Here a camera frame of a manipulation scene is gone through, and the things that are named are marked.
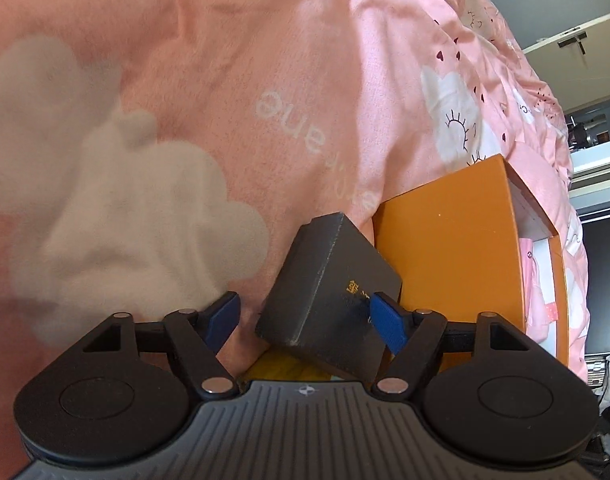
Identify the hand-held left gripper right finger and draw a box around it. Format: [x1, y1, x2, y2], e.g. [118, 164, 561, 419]
[370, 291, 540, 401]

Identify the pink printed blanket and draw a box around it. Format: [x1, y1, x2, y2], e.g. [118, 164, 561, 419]
[0, 0, 593, 376]

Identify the pink cloth pouch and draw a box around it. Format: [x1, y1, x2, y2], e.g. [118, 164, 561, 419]
[518, 237, 558, 335]

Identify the white door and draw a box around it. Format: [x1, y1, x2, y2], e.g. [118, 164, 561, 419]
[522, 12, 610, 107]

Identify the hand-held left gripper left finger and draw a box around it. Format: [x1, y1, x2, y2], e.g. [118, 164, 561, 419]
[82, 291, 240, 401]

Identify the black door handle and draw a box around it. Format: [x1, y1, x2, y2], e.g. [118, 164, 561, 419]
[558, 30, 588, 64]

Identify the black gift box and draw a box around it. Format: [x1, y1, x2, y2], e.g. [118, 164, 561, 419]
[255, 212, 404, 382]

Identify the orange cardboard box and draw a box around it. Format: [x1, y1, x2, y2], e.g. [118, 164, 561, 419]
[372, 154, 572, 377]

